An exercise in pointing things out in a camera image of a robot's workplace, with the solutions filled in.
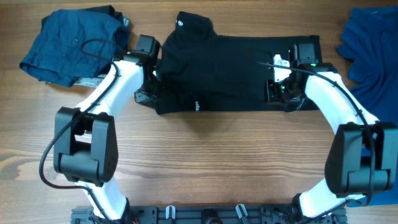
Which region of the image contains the black t-shirt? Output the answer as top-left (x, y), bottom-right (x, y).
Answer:
top-left (154, 11), bottom-right (322, 114)

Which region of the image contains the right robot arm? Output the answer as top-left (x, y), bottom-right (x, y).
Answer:
top-left (265, 44), bottom-right (397, 223)

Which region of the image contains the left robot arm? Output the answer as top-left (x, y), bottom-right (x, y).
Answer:
top-left (50, 35), bottom-right (160, 223)

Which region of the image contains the folded dark blue shirt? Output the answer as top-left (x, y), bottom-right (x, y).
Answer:
top-left (19, 6), bottom-right (130, 87)

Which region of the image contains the blue t-shirt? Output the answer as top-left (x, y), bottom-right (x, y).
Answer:
top-left (336, 6), bottom-right (398, 208)

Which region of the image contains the left black cable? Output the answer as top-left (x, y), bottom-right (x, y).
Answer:
top-left (39, 39), bottom-right (125, 224)

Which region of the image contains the black cable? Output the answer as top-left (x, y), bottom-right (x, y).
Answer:
top-left (39, 39), bottom-right (125, 224)
top-left (256, 61), bottom-right (377, 218)

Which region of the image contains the right black cable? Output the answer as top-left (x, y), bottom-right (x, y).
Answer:
top-left (256, 61), bottom-right (377, 218)

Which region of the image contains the left white rail clip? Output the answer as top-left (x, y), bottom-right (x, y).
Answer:
top-left (165, 205), bottom-right (176, 220)

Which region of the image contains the white rail clip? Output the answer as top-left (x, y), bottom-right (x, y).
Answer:
top-left (235, 203), bottom-right (248, 219)
top-left (165, 205), bottom-right (176, 220)

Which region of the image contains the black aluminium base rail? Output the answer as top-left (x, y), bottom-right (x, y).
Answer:
top-left (70, 203), bottom-right (348, 224)

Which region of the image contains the right white rail clip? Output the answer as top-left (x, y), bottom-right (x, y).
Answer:
top-left (235, 203), bottom-right (248, 219)

